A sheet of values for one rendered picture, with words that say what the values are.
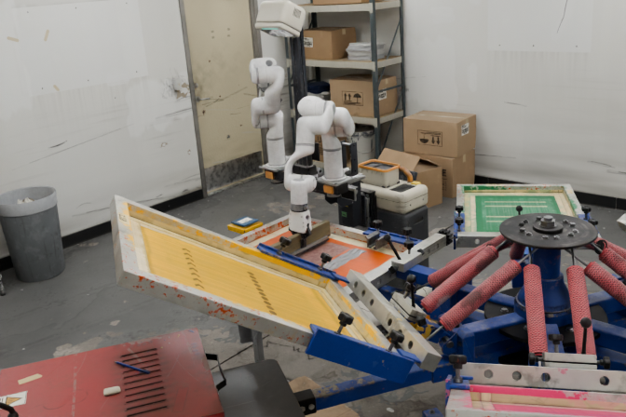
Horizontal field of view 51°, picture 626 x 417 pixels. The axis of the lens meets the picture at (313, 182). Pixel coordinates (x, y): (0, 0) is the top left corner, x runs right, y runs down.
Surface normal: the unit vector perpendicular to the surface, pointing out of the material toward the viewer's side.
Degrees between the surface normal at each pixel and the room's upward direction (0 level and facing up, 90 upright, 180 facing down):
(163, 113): 90
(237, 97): 90
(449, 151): 90
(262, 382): 0
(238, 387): 0
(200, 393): 0
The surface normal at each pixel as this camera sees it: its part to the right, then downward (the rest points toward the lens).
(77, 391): -0.07, -0.95
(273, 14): -0.67, -0.19
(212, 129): 0.74, 0.15
